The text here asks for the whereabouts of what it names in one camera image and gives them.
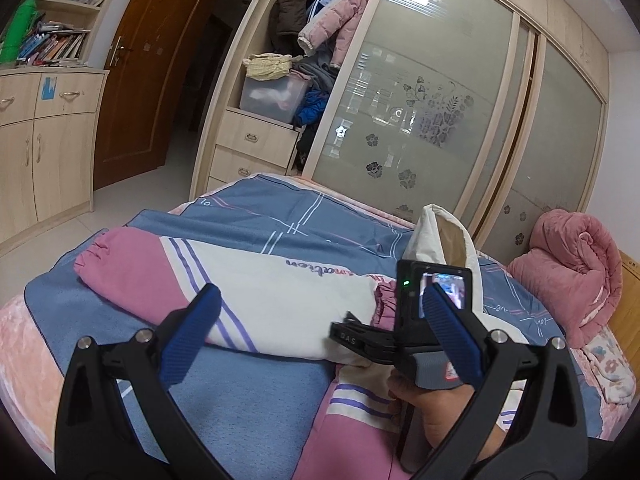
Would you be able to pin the blue crumpled cloth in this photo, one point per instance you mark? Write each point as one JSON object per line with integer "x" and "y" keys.
{"x": 311, "y": 107}

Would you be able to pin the light wood wardrobe drawer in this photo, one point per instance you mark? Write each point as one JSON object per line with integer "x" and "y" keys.
{"x": 260, "y": 132}
{"x": 222, "y": 184}
{"x": 240, "y": 162}

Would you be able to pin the green bottle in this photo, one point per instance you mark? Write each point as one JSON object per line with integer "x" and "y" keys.
{"x": 17, "y": 30}

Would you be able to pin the blue patterned bed sheet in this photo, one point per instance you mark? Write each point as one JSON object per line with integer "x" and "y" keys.
{"x": 260, "y": 200}

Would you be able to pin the light wood wardrobe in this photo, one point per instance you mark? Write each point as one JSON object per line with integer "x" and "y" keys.
{"x": 550, "y": 5}

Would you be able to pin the blue fleece blanket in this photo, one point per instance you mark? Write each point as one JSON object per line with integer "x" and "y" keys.
{"x": 250, "y": 410}

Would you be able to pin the clear plastic storage box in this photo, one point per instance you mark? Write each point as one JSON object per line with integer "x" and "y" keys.
{"x": 272, "y": 95}

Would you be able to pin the yellowish crumpled cloth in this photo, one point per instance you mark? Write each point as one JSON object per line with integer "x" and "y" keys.
{"x": 267, "y": 66}

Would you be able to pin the brown wooden door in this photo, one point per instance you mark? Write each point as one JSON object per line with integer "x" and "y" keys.
{"x": 145, "y": 85}

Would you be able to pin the pink and white jacket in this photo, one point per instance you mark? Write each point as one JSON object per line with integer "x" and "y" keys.
{"x": 280, "y": 300}

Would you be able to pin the person's right hand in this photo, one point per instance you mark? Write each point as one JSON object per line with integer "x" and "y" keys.
{"x": 442, "y": 412}

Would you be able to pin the frosted floral sliding wardrobe door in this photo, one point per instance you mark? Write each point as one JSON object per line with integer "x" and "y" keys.
{"x": 425, "y": 60}
{"x": 560, "y": 150}

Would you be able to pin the dark brown hanging jacket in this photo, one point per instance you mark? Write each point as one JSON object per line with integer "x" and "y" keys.
{"x": 290, "y": 10}

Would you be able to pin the pink rolled quilt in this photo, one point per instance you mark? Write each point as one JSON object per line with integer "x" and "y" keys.
{"x": 565, "y": 260}

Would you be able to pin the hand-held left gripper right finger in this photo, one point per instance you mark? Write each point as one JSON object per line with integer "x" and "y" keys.
{"x": 450, "y": 332}

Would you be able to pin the row of books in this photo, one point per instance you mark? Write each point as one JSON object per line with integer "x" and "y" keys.
{"x": 55, "y": 47}

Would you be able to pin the light wood bookshelf cabinet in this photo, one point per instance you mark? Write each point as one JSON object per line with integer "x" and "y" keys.
{"x": 55, "y": 160}

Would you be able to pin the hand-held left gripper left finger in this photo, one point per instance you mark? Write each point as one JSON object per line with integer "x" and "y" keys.
{"x": 192, "y": 332}

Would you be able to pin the white floral bedding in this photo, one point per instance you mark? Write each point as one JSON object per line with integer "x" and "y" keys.
{"x": 610, "y": 370}

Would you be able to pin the grey clothes pile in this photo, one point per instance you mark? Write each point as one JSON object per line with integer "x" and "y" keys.
{"x": 317, "y": 72}

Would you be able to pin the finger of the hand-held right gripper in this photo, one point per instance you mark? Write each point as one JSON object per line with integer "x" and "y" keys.
{"x": 351, "y": 317}
{"x": 362, "y": 345}

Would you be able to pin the wooden bed frame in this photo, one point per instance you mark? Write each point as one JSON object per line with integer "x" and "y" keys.
{"x": 627, "y": 305}

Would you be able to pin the blue sticker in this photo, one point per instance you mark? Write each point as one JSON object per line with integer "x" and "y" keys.
{"x": 48, "y": 89}

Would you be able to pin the pink puffer jacket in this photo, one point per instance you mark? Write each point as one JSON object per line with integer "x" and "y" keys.
{"x": 340, "y": 20}

